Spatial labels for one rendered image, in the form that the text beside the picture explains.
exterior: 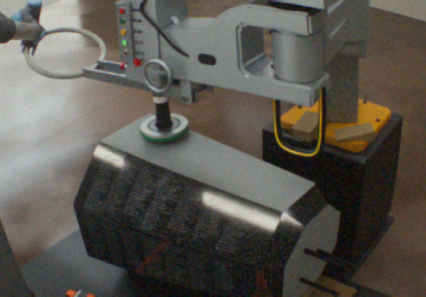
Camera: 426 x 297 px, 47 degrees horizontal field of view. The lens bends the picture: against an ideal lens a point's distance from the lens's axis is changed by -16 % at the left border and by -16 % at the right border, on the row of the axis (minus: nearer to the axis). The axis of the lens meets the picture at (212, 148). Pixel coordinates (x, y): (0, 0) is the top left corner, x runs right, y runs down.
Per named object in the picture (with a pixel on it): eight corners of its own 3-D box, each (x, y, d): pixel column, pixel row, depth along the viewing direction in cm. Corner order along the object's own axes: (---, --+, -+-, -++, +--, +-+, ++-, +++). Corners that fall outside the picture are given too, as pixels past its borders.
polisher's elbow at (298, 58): (283, 62, 214) (280, 16, 204) (328, 69, 206) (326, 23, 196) (265, 78, 200) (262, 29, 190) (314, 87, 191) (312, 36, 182)
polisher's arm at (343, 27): (316, 18, 272) (313, -24, 260) (375, 29, 258) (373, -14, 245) (264, 62, 217) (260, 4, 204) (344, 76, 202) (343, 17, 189)
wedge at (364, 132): (370, 130, 258) (370, 122, 255) (374, 141, 249) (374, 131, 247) (333, 131, 259) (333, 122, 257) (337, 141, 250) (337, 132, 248)
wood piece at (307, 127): (306, 119, 271) (306, 110, 268) (324, 123, 267) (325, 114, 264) (290, 137, 256) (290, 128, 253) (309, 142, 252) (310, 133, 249)
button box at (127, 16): (137, 60, 231) (133, 1, 216) (133, 62, 229) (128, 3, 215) (123, 58, 235) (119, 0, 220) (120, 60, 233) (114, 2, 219)
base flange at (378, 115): (321, 93, 307) (321, 85, 304) (392, 115, 279) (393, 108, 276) (276, 127, 275) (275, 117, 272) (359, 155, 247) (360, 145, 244)
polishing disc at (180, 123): (132, 127, 256) (132, 124, 255) (169, 111, 267) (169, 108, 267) (158, 143, 241) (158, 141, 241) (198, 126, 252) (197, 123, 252)
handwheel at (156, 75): (186, 87, 227) (183, 54, 219) (171, 97, 220) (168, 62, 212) (157, 82, 234) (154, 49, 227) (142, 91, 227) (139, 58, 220)
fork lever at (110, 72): (218, 89, 240) (217, 77, 238) (192, 106, 226) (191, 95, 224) (102, 65, 273) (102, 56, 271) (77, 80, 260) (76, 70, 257)
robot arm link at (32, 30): (10, 26, 181) (51, 29, 248) (-7, 9, 180) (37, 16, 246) (-7, 49, 183) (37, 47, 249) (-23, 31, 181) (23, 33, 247)
